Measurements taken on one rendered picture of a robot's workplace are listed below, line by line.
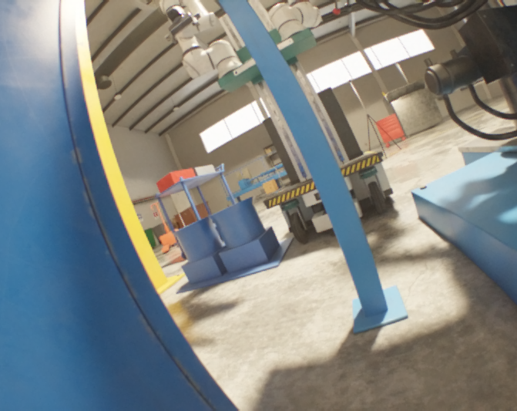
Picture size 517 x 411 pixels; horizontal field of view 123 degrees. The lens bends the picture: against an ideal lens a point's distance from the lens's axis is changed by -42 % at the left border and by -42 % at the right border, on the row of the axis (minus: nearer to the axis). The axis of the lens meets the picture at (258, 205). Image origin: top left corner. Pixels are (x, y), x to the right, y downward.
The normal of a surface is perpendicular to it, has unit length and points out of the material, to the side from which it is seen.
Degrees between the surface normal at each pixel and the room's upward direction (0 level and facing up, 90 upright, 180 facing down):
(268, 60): 90
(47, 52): 90
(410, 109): 90
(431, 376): 0
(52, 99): 90
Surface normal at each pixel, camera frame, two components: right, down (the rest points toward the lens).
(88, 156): 0.86, -0.37
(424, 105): -0.39, 0.22
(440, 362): -0.41, -0.91
